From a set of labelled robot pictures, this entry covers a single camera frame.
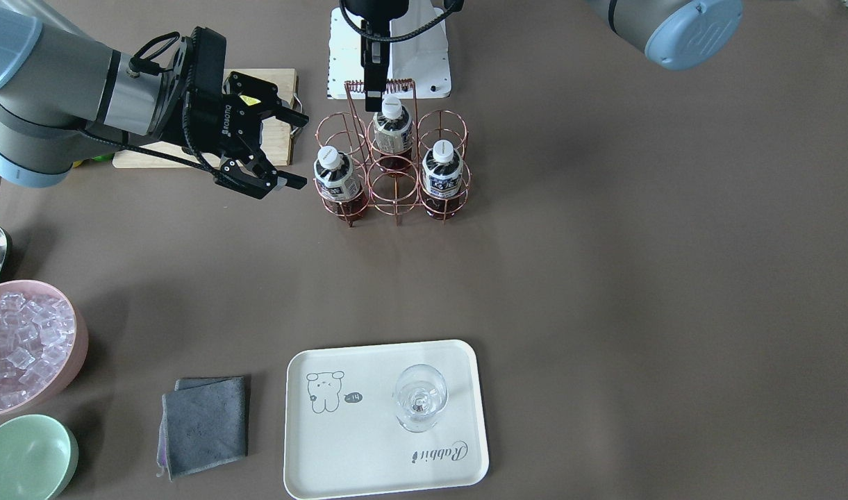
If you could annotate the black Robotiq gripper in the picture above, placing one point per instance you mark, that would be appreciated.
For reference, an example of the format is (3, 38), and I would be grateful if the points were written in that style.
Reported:
(214, 118)

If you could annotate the second gripper black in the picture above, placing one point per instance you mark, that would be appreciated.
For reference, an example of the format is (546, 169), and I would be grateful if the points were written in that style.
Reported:
(373, 66)

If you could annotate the tea bottle white cap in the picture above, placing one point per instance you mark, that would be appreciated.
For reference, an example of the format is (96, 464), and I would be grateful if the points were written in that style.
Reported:
(339, 184)

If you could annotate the copper wire bottle basket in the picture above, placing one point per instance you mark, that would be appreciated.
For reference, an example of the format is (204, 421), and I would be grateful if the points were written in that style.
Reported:
(352, 132)

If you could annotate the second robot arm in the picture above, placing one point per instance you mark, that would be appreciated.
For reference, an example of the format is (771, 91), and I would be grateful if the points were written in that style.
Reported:
(676, 35)

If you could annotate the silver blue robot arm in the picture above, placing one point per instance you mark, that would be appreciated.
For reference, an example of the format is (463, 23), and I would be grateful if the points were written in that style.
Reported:
(65, 97)

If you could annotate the tea bottle in basket rear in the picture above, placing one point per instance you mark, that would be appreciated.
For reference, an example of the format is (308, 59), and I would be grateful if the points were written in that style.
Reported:
(393, 136)

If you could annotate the tea bottle in basket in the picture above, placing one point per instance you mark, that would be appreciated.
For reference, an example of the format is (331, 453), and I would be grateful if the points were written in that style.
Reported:
(442, 169)
(393, 136)

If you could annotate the tea bottle in basket front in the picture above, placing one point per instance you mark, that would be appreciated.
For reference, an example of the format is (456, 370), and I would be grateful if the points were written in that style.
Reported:
(442, 169)

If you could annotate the bamboo cutting board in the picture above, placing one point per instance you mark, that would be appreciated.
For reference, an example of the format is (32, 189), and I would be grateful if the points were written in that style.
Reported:
(277, 142)

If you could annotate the cream rabbit tray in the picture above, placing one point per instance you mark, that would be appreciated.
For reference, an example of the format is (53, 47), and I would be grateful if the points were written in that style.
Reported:
(342, 438)

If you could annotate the clear wine glass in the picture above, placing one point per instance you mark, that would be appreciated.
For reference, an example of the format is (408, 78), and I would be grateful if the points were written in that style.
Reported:
(419, 398)

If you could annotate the grey folded cloth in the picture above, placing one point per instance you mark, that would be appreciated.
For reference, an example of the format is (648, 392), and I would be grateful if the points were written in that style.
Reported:
(204, 425)

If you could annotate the pink bowl of ice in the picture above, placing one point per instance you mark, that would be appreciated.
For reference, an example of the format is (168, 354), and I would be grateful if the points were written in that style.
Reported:
(43, 344)

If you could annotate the green bowl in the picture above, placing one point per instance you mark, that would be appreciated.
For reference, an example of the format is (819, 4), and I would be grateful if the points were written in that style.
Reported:
(38, 457)

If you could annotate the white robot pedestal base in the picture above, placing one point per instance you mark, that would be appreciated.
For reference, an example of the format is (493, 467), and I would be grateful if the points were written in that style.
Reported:
(418, 67)

